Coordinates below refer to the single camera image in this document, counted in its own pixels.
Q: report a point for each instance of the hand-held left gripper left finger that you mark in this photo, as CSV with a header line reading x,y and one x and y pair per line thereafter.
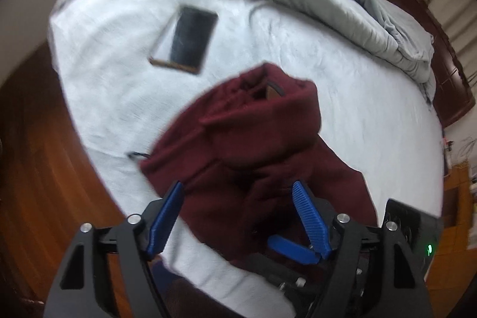
x,y
167,213

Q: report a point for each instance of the maroon pants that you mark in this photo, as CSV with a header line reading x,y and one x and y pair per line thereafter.
x,y
253,139

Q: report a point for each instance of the black smartphone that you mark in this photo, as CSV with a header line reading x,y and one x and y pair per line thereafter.
x,y
192,36

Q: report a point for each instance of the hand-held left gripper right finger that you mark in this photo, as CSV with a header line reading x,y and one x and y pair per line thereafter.
x,y
309,217

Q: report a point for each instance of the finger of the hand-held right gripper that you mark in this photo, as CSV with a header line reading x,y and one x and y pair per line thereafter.
x,y
292,249

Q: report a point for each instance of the dark wooden headboard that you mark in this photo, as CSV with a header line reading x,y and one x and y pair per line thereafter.
x,y
449,79

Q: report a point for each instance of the wooden desk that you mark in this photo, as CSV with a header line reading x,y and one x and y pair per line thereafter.
x,y
460,198

